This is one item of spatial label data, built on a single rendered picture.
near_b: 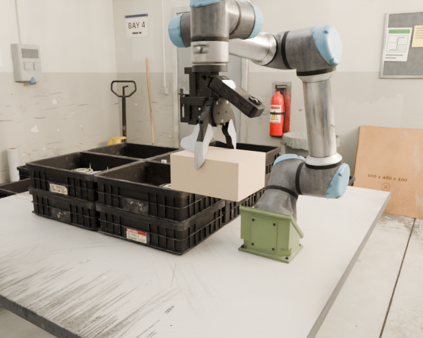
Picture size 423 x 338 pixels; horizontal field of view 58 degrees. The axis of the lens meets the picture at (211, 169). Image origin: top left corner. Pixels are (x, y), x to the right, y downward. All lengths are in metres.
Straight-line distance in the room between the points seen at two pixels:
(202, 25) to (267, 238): 0.75
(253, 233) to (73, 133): 4.33
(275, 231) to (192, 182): 0.54
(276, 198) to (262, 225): 0.10
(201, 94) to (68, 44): 4.65
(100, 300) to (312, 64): 0.88
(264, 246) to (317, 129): 0.41
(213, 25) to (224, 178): 0.29
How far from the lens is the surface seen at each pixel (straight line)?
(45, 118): 5.14
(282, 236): 1.25
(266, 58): 1.18
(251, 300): 1.09
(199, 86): 0.79
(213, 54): 0.76
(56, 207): 1.69
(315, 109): 1.20
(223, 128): 0.82
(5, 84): 4.88
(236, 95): 0.74
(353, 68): 4.23
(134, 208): 1.36
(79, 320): 1.06
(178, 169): 0.79
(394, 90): 4.17
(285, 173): 1.31
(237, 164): 0.71
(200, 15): 0.77
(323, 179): 1.25
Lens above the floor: 1.28
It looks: 14 degrees down
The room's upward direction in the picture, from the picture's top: straight up
